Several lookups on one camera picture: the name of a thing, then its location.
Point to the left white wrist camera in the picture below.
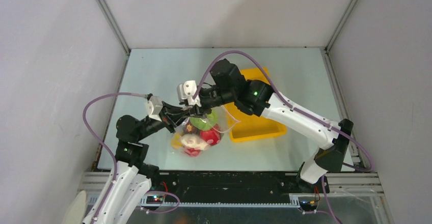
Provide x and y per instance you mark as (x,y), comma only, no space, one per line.
(153,107)

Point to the red bell pepper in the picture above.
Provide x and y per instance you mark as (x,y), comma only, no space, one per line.
(211,136)

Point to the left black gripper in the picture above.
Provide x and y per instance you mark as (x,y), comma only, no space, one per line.
(170,115)

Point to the yellow mango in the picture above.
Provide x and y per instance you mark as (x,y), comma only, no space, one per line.
(175,142)

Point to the white radish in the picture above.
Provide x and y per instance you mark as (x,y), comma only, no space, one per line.
(193,141)

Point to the dark red apple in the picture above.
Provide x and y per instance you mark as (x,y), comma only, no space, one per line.
(190,129)

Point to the bright red apple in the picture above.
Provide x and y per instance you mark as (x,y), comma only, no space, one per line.
(192,152)

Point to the yellow plastic tray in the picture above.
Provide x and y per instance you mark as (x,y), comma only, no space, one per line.
(249,128)

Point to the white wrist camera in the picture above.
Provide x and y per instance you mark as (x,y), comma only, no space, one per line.
(186,92)
(153,107)

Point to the green cabbage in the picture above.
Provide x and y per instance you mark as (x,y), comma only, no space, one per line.
(206,123)

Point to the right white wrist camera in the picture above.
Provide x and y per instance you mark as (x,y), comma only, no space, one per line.
(186,92)

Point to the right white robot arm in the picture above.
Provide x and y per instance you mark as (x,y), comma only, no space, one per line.
(261,98)

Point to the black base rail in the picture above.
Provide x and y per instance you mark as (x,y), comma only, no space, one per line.
(231,188)

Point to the clear pink-dotted zip bag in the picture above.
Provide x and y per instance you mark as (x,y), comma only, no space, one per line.
(222,126)

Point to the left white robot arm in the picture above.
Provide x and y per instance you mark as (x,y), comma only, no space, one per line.
(131,178)

